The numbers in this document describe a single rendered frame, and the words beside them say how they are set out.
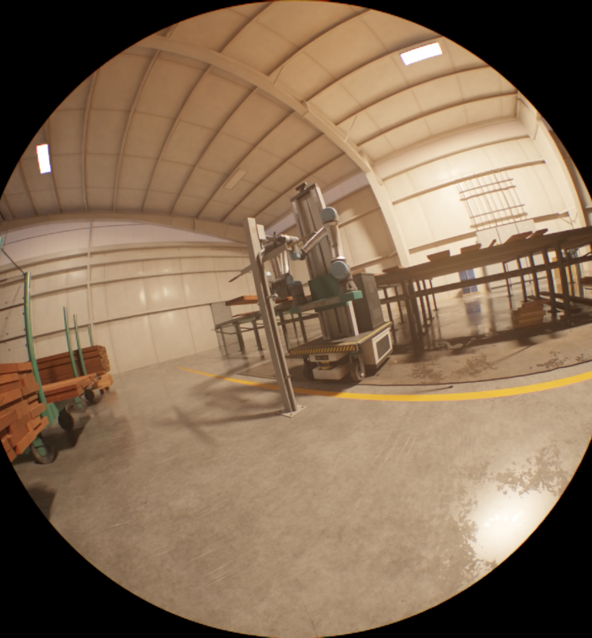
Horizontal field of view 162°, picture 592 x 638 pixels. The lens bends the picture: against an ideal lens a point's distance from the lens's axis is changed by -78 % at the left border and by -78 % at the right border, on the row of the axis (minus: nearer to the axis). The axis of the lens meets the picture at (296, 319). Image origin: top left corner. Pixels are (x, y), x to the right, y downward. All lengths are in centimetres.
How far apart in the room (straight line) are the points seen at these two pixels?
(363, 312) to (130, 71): 738
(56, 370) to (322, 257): 357
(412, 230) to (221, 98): 786
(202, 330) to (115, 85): 995
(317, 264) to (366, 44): 643
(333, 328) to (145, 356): 828
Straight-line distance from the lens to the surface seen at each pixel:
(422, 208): 892
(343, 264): 143
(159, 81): 704
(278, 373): 132
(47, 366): 347
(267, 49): 662
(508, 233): 826
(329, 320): 193
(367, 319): 187
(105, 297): 971
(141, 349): 931
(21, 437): 83
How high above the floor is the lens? 60
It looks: 1 degrees down
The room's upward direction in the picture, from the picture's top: 13 degrees counter-clockwise
